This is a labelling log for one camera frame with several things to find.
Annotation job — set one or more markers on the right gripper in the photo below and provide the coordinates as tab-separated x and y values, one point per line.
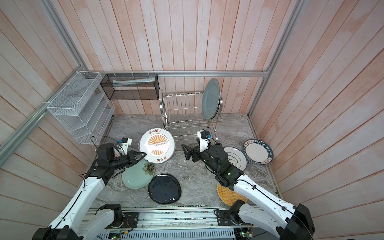
191	152

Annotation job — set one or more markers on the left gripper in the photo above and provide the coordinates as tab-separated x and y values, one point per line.
132	157

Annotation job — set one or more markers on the orange sunburst plate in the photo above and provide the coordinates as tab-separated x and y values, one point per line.
159	145

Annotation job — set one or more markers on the grey-green plate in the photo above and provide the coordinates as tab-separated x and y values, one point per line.
211	99

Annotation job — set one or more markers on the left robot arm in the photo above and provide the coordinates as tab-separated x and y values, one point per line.
68	224

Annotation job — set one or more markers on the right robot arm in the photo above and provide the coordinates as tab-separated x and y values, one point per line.
272	214

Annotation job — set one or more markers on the chrome dish rack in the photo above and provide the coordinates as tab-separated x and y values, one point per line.
182	115

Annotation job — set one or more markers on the mint plate with flower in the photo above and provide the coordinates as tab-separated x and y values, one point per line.
139	175

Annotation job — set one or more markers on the dark blue oval plate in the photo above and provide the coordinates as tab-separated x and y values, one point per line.
164	189

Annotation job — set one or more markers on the white plate black outline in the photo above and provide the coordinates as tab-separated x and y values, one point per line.
236	157

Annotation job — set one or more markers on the yellow woven plate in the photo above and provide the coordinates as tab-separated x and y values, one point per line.
229	197

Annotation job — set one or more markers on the black mesh basket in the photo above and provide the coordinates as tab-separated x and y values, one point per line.
126	87

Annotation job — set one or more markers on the white plate dark lettered rim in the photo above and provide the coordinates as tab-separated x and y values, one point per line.
258	152

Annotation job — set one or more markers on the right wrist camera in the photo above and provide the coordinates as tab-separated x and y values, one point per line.
204	139

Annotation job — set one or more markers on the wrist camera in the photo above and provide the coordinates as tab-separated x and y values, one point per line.
123	145
204	139

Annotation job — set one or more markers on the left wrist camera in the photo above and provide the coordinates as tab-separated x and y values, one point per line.
123	145

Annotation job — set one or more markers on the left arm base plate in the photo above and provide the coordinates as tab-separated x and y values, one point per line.
130	220

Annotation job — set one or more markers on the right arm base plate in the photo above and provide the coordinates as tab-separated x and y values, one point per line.
227	218

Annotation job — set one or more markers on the white wire shelf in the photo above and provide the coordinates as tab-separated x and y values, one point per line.
83	112

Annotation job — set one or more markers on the aluminium frame rail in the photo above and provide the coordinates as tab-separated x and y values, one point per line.
164	74

